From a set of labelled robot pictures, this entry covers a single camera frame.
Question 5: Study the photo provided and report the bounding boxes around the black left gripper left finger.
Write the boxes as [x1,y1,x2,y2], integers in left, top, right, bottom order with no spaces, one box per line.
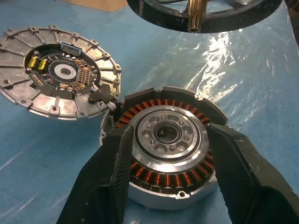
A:
[56,123,135,224]

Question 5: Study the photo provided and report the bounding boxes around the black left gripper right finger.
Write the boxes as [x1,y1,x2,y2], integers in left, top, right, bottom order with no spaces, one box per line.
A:
[206,123,299,224]

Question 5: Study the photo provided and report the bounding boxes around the silver motor housing copper windings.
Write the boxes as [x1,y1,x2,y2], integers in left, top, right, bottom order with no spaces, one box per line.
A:
[99,86,229,210]

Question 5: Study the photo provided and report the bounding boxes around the silver motor cover circuit board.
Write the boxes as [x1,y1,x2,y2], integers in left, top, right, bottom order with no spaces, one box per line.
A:
[0,25,122,121]

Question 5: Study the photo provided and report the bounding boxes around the black rotor ring with brass shaft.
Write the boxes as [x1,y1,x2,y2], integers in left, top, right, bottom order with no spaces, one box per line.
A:
[126,0,283,34]

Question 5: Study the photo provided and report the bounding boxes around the blue plastic table sheet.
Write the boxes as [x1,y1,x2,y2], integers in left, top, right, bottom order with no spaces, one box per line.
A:
[0,0,299,224]

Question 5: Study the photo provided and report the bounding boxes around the brown board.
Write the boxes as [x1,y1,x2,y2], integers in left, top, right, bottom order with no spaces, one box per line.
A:
[59,0,128,13]

